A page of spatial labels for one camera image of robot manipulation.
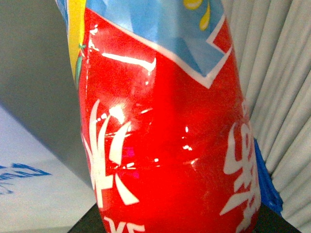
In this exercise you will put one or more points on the black blue-taped right gripper right finger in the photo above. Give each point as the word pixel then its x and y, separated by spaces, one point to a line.
pixel 270 219

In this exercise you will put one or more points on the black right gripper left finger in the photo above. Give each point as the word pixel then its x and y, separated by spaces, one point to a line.
pixel 90 222

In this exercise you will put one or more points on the red labelled drink bottle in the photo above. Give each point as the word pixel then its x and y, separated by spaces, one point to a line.
pixel 164 122

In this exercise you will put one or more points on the white blue chest freezer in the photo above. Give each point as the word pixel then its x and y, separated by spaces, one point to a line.
pixel 38 194

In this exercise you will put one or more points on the grey pleated curtain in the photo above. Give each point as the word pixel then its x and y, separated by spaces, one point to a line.
pixel 272 40

